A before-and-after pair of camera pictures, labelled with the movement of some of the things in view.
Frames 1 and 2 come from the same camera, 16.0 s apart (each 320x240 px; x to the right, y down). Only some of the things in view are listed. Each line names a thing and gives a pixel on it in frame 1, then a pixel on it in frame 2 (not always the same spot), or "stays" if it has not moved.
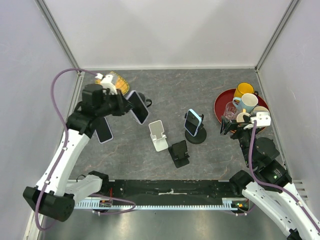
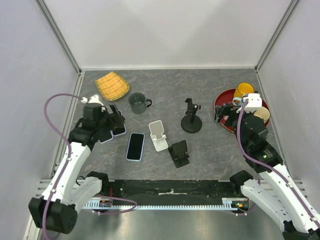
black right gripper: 225,126 → 230,110
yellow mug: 243,88 stays
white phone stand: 158,135 stays
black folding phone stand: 179,152 stays
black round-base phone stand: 200,135 → 191,123
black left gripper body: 114,104 → 106,120
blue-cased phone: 192,122 → 135,147
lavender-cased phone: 139,110 → 119,128
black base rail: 167,192 stays
